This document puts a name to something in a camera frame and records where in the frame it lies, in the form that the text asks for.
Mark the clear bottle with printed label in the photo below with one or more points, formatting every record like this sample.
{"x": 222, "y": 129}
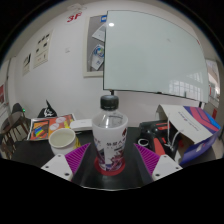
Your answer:
{"x": 110, "y": 140}

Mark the grey framed notice board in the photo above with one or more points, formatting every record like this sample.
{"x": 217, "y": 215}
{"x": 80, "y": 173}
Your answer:
{"x": 95, "y": 43}

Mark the small white wall poster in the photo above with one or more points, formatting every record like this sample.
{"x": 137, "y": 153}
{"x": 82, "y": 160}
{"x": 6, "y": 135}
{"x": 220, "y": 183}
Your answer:
{"x": 26, "y": 64}

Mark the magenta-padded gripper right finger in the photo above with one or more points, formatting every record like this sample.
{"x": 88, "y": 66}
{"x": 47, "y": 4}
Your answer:
{"x": 166, "y": 166}

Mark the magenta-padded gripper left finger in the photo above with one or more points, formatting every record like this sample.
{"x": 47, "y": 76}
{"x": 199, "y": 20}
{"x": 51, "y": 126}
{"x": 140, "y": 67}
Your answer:
{"x": 58, "y": 166}

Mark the black and red power drill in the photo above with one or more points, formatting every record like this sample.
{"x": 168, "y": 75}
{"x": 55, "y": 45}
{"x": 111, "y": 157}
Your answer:
{"x": 155, "y": 131}

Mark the flat round red coaster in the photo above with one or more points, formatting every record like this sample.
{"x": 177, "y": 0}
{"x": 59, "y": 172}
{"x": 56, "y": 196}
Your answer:
{"x": 110, "y": 173}

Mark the black flag with white print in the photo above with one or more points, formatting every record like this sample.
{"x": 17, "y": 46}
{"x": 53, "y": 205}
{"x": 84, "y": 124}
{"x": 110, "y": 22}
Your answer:
{"x": 47, "y": 110}

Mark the whiteboard on black stand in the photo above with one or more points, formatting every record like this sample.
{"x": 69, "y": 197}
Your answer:
{"x": 153, "y": 53}

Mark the white flat device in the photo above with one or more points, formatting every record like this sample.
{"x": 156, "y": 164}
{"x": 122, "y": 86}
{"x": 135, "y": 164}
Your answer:
{"x": 81, "y": 125}

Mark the dark wooden chair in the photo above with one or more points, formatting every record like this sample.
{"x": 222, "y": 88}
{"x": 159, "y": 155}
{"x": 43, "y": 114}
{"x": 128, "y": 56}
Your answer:
{"x": 11, "y": 123}

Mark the colourful printed flat box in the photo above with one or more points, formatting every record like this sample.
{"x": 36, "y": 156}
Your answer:
{"x": 43, "y": 128}

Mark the large white wall poster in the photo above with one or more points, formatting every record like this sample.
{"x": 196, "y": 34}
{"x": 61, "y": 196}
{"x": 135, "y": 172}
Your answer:
{"x": 43, "y": 50}

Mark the blue and white cardboard box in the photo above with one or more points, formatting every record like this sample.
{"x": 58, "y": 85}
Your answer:
{"x": 196, "y": 123}

